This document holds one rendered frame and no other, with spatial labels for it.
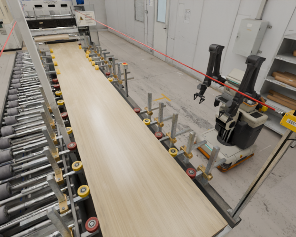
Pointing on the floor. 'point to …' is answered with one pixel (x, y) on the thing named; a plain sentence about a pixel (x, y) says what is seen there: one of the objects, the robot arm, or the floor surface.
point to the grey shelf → (274, 67)
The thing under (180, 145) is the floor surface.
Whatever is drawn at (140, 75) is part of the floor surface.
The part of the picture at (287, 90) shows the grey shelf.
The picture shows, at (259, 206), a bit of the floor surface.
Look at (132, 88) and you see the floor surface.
